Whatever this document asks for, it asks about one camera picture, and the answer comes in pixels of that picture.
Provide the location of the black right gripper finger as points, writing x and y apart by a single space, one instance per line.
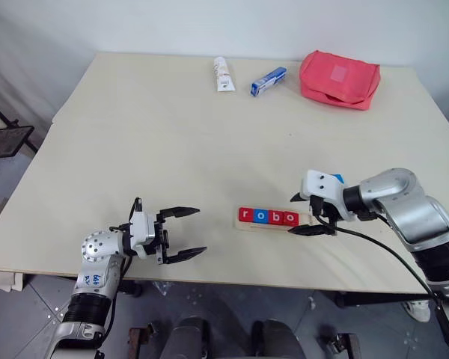
297 198
312 230

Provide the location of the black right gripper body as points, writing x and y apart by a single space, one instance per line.
323 211

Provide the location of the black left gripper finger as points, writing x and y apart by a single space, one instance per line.
183 256
181 212

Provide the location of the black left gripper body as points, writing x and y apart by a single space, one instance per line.
161 243

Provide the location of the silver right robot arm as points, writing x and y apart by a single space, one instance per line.
415 213

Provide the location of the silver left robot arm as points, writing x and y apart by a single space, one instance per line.
97 261

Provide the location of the blue letter block o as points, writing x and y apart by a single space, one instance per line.
260 216

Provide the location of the red letter tile r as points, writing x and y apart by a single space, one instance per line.
245 215

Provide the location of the wooden tile holder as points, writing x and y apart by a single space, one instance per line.
247 226

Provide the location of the blue white carton box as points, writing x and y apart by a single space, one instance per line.
268 81

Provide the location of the red fabric pouch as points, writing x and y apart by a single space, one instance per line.
336 80

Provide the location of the white shoe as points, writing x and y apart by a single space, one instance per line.
417 309

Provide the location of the white tube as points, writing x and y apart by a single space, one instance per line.
223 76

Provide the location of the white box under table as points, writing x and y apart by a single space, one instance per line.
2 280

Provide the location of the black tablet on stand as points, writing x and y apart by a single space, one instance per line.
5 142

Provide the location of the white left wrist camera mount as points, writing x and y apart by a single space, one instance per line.
140 232

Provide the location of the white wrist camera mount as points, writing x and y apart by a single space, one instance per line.
140 232
320 183

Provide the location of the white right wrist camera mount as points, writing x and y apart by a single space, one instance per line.
320 183

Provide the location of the rusty metal bracket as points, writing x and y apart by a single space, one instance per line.
139 334

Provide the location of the black table frame bar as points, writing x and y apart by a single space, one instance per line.
381 299

